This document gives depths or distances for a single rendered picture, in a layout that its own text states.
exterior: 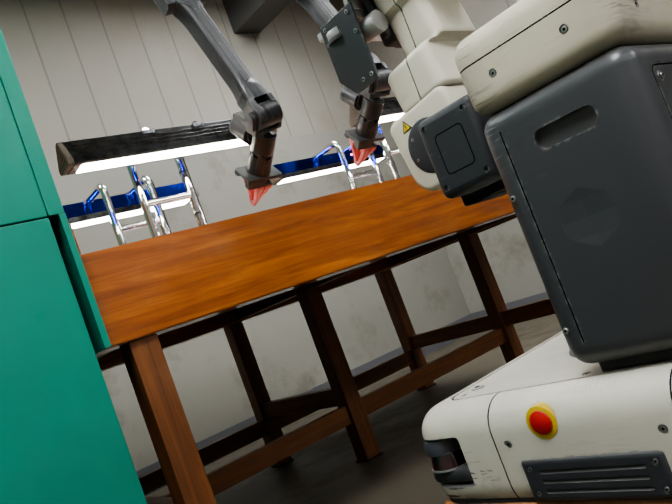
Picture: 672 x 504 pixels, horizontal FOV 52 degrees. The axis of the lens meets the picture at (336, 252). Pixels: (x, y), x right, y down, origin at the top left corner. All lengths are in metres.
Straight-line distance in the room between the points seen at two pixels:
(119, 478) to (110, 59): 3.04
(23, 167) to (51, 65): 2.56
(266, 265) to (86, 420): 0.51
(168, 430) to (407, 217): 0.83
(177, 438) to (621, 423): 0.80
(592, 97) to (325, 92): 3.91
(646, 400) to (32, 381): 0.95
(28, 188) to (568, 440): 1.00
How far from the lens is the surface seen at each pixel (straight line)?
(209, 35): 1.72
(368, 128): 1.90
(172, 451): 1.40
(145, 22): 4.30
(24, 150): 1.40
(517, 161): 1.04
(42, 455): 1.29
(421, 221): 1.87
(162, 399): 1.40
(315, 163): 2.85
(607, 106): 0.97
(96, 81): 3.97
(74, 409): 1.30
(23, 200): 1.36
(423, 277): 4.78
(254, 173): 1.70
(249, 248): 1.54
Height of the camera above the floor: 0.50
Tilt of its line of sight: 4 degrees up
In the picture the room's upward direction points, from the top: 21 degrees counter-clockwise
